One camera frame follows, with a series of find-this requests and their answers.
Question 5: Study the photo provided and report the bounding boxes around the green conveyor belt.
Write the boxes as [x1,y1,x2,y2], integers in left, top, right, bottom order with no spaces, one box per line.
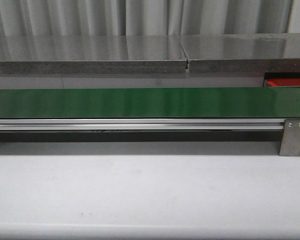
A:
[0,87,300,119]

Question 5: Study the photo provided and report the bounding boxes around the aluminium conveyor side rail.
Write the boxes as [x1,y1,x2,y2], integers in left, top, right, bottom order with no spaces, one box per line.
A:
[0,118,285,131]

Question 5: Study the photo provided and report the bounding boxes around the right grey stone counter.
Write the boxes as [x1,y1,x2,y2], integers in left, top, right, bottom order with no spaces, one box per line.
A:
[180,33,300,74]

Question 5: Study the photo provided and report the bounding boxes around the red plastic bin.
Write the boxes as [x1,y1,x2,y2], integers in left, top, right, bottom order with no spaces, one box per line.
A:
[263,78,300,87]

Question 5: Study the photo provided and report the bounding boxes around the left grey stone counter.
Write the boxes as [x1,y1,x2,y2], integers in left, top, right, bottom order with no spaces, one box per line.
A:
[0,35,187,75]

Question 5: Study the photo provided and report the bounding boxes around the grey stone counter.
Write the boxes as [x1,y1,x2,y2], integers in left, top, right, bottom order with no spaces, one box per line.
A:
[180,33,300,74]
[0,35,187,75]

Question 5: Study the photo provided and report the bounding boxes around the grey pleated curtain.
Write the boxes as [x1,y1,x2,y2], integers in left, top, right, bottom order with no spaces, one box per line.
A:
[0,0,293,36]

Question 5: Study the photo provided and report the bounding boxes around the steel conveyor support bracket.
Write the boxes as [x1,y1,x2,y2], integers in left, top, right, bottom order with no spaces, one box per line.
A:
[279,118,300,157]

